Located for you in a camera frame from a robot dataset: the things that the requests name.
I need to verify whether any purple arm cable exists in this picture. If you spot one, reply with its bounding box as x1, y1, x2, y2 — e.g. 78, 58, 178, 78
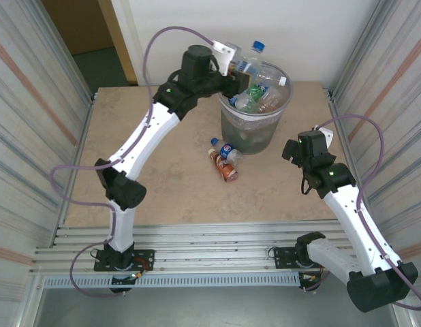
50, 26, 215, 299
312, 114, 421, 310

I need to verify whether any brown Nescafe bottle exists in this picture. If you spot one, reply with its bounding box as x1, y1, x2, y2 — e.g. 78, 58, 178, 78
208, 148, 239, 185

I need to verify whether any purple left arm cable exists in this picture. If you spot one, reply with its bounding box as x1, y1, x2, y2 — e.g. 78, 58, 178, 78
50, 26, 215, 299

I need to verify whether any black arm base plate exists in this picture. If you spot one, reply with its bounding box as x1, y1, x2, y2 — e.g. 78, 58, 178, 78
273, 245, 335, 270
94, 249, 155, 273

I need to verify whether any wooden door frame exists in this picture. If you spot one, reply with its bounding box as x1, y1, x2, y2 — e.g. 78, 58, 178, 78
97, 0, 138, 86

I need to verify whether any aluminium rail frame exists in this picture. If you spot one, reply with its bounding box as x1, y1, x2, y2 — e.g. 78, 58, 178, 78
29, 219, 401, 273

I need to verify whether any clear bottle blue text label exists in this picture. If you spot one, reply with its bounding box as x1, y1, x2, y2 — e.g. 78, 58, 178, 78
230, 40, 268, 81

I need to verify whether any grey mesh waste bin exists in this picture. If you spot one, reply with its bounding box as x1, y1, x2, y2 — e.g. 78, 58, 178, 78
217, 61, 295, 156

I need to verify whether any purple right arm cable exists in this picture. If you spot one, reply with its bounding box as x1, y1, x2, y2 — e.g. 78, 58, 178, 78
312, 114, 421, 310

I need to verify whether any grey slotted cable duct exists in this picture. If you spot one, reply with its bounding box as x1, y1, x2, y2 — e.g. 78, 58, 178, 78
43, 272, 302, 289

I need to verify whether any brown door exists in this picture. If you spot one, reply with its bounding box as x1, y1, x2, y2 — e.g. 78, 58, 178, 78
42, 0, 114, 55

